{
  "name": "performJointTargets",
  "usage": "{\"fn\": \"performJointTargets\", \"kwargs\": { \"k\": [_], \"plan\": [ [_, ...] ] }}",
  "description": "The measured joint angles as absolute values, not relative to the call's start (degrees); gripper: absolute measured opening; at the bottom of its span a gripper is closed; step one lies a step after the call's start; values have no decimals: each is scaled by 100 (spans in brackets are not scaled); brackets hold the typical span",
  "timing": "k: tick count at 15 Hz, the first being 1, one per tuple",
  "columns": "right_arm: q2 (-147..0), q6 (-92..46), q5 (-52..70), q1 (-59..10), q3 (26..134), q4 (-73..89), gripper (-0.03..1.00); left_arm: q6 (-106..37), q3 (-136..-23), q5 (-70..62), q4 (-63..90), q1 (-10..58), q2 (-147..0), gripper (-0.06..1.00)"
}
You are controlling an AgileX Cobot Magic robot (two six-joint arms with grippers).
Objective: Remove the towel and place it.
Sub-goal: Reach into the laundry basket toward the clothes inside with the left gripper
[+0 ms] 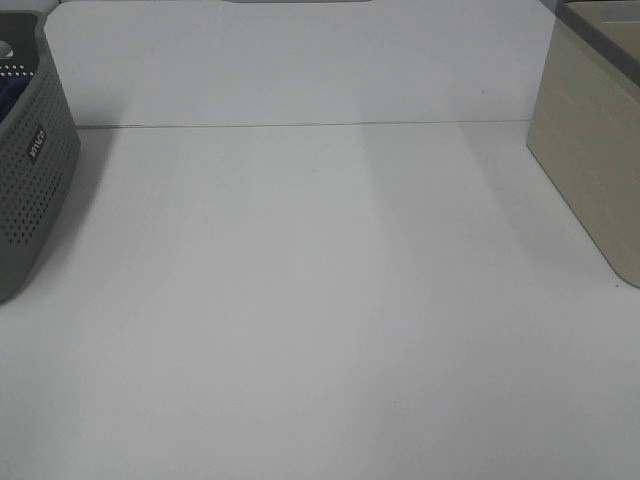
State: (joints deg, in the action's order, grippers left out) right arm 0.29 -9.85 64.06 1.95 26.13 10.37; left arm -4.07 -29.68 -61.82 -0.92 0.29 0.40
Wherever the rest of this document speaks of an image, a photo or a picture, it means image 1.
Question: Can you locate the blue towel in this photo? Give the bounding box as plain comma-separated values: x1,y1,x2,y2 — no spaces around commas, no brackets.
0,71,34,122

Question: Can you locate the grey perforated plastic basket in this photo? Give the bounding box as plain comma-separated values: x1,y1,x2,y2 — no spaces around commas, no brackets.
1,10,80,301

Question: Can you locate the beige storage box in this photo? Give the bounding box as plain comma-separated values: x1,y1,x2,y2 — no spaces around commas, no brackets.
526,1,639,286

